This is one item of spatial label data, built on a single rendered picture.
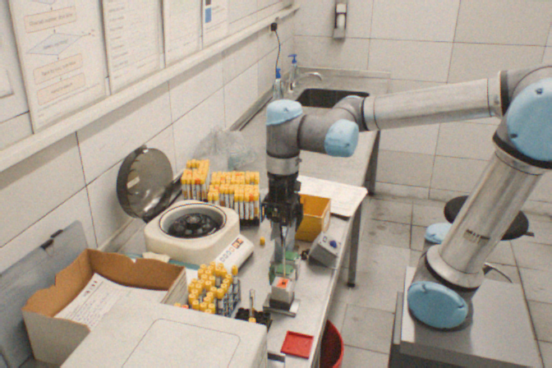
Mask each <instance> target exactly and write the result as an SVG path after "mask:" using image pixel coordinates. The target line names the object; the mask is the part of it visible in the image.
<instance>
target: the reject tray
mask: <svg viewBox="0 0 552 368"><path fill-rule="evenodd" d="M314 341H315V336H312V335H307V334H303V333H300V332H296V331H291V330H287V332H286V336H285V338H284V340H283V345H282V347H281V349H280V353H282V354H286V355H290V356H295V357H301V358H306V359H309V357H310V356H311V351H312V347H313V344H314Z"/></svg>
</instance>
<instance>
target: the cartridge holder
mask: <svg viewBox="0 0 552 368"><path fill-rule="evenodd" d="M300 305H301V299H300V298H295V292H292V295H291V297H290V301H289V303H287V302H284V301H276V299H271V293H270V292H269V293H268V295H267V297H266V298H265V300H264V304H263V309H264V310H268V311H276V312H279V313H284V314H288V315H295V316H297V312H298V310H299V308H300Z"/></svg>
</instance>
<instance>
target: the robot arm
mask: <svg viewBox="0 0 552 368"><path fill-rule="evenodd" d="M491 117H497V118H498V119H500V120H501V123H500V124H499V126H498V128H497V129H495V131H494V134H493V136H492V138H491V140H492V142H493V145H494V148H495V151H494V153H493V154H492V156H491V158H490V160H489V162H488V163H487V165H486V166H485V170H483V172H482V173H481V175H480V177H479V178H478V180H477V182H476V184H475V186H474V188H473V189H472V191H471V194H470V195H468V197H467V199H466V200H465V203H464V205H463V207H462V208H461V210H460V212H459V213H458V216H457V217H456V218H455V221H454V223H453V224H450V223H437V224H433V225H431V226H429V227H428V228H427V230H426V233H425V243H424V247H423V251H422V253H421V255H420V259H419V260H418V263H417V266H416V270H415V272H414V274H413V278H412V282H411V285H410V286H409V287H408V289H407V307H408V310H409V312H410V314H411V315H412V317H413V318H414V319H415V320H417V321H419V322H420V323H422V324H423V325H424V326H425V327H427V328H429V329H434V330H438V331H442V332H456V331H459V330H463V329H465V328H466V327H468V326H469V325H470V323H471V322H472V316H473V305H472V297H473V296H474V294H475V293H476V291H477V290H479V289H478V288H480V285H481V284H482V283H483V281H484V278H485V275H484V272H483V269H482V267H483V265H484V264H485V262H486V261H487V260H488V258H489V257H490V255H491V252H492V250H493V249H494V248H495V247H496V246H497V245H498V243H499V241H500V240H501V238H502V237H503V235H504V233H505V232H506V230H507V229H508V226H509V225H511V223H512V222H513V220H514V219H515V217H516V215H517V214H518V212H519V210H520V209H521V207H522V206H523V205H524V204H525V203H526V202H527V198H528V197H529V195H530V194H531V193H532V191H533V190H534V188H535V187H536V185H538V182H539V181H540V179H541V178H542V177H543V175H544V173H548V172H552V63H543V64H538V65H533V66H527V67H518V68H517V69H513V70H508V71H499V72H498V73H497V74H496V75H495V76H493V77H492V78H487V79H481V80H476V81H470V82H464V83H458V84H453V85H441V86H436V87H430V88H424V89H418V90H408V91H402V93H396V94H385V95H379V96H374V97H367V98H360V97H358V96H347V97H346V98H344V99H341V100H339V101H338V102H337V103H336V104H335V106H334V108H332V109H330V110H329V111H328V112H327V113H326V114H325V115H324V116H323V117H318V116H311V115H307V114H302V110H301V104H300V103H299V102H296V101H295V100H289V99H280V100H276V101H273V102H271V103H269V104H268V107H267V109H266V122H265V125H266V152H265V168H266V170H267V177H268V179H269V180H268V193H267V195H266V196H265V197H264V199H263V200H262V201H261V222H262V223H263V221H264V220H265V215H266V218H267V219H268V220H269V221H270V234H269V240H270V241H272V240H273V239H276V241H277V243H278V244H279V246H280V247H283V227H286V228H287V231H286V232H285V234H286V237H285V239H284V248H286V247H287V246H288V244H289V243H290V242H291V241H292V239H293V237H294V235H296V233H297V230H298V228H299V227H300V226H301V222H302V220H303V218H304V209H303V206H304V204H302V203H301V195H299V194H298V192H299V191H301V181H299V180H297V179H298V177H299V169H300V163H301V162H302V158H300V153H301V150H304V151H308V152H313V153H318V154H327V155H329V156H331V157H344V158H348V157H350V156H352V155H353V154H354V153H355V150H356V148H357V143H358V139H359V133H360V132H368V131H382V130H391V129H398V128H399V127H413V126H420V125H429V124H436V123H445V122H459V121H466V120H475V119H483V118H491ZM265 205H266V208H265ZM263 207H264V215H263Z"/></svg>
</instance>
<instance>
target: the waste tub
mask: <svg viewBox="0 0 552 368"><path fill-rule="evenodd" d="M298 194H299V195H300V196H301V203H302V204H304V206H303V209H304V218H303V220H302V222H301V226H300V227H299V228H298V230H297V233H296V235H294V239H296V240H300V241H304V242H314V241H315V239H316V238H317V237H318V236H319V235H320V234H321V233H322V232H323V231H324V232H327V230H328V227H329V222H330V208H331V200H332V198H329V197H323V196H318V195H307V194H302V193H298Z"/></svg>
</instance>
